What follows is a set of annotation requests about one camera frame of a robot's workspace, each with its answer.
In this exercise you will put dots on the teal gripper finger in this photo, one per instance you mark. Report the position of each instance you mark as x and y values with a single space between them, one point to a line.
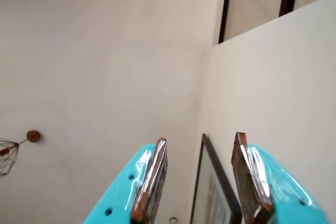
118 195
283 195

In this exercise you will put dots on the recessed ceiling spotlight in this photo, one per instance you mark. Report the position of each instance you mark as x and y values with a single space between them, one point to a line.
172 220

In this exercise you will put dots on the round wooden ceiling rose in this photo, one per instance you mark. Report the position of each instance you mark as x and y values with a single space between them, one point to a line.
33 136

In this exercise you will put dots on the black framed wall picture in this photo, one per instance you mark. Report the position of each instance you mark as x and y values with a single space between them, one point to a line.
210 197

